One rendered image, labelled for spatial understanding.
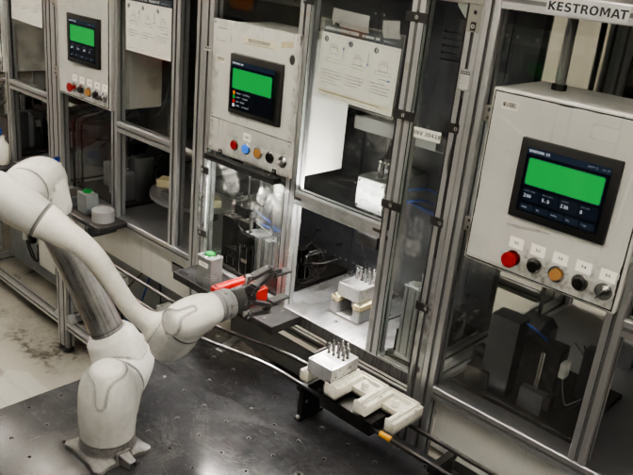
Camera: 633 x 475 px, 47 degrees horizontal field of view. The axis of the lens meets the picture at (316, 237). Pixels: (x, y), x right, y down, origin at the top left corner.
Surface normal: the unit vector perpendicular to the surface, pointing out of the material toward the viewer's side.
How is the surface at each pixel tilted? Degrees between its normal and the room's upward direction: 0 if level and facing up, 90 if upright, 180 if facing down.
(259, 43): 90
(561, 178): 90
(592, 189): 90
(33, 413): 0
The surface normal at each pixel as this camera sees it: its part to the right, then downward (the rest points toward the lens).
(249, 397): 0.10, -0.93
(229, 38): -0.69, 0.20
